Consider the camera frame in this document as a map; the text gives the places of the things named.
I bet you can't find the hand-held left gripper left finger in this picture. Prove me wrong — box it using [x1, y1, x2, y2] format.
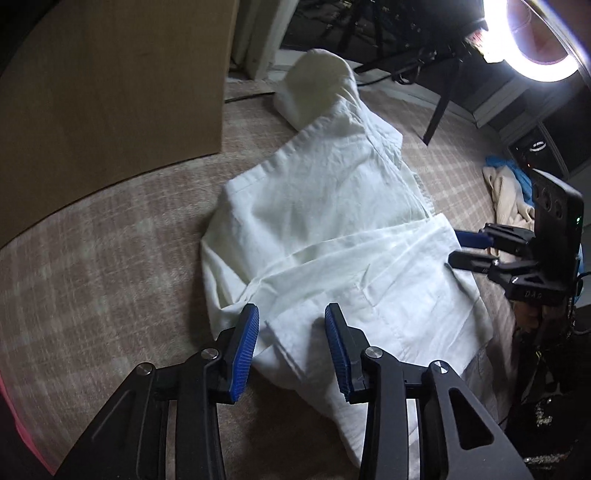
[54, 304, 260, 480]

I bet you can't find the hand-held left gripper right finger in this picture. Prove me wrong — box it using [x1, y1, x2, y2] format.
[324, 303, 534, 480]

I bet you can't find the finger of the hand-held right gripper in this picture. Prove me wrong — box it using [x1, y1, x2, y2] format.
[447, 250, 570, 302]
[455, 223, 533, 257]

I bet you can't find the white shirt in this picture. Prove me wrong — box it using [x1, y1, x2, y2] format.
[199, 48, 495, 468]

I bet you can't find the cream sweater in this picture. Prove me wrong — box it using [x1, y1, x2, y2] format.
[482, 165, 539, 257]

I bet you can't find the person's black sweater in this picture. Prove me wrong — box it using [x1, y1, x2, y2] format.
[503, 295, 591, 480]

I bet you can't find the pink plaid bed blanket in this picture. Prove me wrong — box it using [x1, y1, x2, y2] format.
[0, 76, 522, 480]

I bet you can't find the person's sequin garment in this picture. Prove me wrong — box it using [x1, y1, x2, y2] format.
[522, 392, 591, 480]

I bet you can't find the light oak board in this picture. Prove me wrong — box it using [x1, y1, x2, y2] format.
[0, 0, 241, 250]

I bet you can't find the black cable with inline switch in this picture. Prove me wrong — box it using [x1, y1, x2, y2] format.
[224, 88, 282, 103]

